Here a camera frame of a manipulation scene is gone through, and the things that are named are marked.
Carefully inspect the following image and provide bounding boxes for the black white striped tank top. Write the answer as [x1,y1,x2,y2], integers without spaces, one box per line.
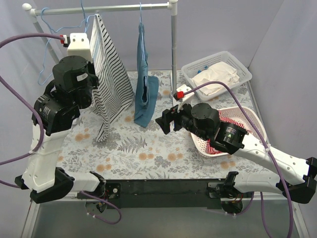
[90,14,134,142]

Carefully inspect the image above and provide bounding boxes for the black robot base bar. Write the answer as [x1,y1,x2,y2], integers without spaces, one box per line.
[76,177,251,210]

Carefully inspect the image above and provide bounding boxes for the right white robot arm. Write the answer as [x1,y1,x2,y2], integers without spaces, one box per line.
[156,103,317,204]

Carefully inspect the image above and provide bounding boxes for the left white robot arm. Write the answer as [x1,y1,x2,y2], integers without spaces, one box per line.
[15,56,106,204]

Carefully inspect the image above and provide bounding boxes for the blue hanger holding garment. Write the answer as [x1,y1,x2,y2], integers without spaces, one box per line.
[139,2,144,39]

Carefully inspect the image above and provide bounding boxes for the red white striped garment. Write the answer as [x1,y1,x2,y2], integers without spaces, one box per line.
[206,117,248,155]

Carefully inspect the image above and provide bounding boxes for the white plastic laundry basket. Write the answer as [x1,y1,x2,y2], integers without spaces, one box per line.
[191,106,267,158]

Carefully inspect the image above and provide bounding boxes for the blue hanging garment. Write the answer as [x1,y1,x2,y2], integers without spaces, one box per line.
[134,23,159,128]

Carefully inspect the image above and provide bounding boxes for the floral table cloth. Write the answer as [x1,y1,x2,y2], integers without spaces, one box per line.
[51,70,272,179]

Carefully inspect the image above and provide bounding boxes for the white basket at back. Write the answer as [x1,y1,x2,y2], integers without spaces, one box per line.
[181,51,252,89]

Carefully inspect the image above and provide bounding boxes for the cream white cloth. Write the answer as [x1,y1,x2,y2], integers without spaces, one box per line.
[192,61,240,96]

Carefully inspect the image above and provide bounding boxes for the small blue object in basket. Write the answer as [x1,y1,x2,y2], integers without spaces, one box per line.
[197,65,209,74]

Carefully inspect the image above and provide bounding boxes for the grey white clothes rack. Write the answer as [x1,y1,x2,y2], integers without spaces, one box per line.
[22,0,178,95]

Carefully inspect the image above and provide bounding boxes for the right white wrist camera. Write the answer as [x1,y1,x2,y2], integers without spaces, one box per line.
[173,84,195,112]

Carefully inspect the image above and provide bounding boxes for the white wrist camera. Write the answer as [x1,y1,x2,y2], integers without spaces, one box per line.
[173,84,195,112]
[66,33,93,62]

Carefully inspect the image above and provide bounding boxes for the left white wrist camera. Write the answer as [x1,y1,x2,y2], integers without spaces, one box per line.
[66,33,93,62]

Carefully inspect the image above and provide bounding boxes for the light blue wire hanger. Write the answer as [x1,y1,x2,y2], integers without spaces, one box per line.
[37,7,86,85]

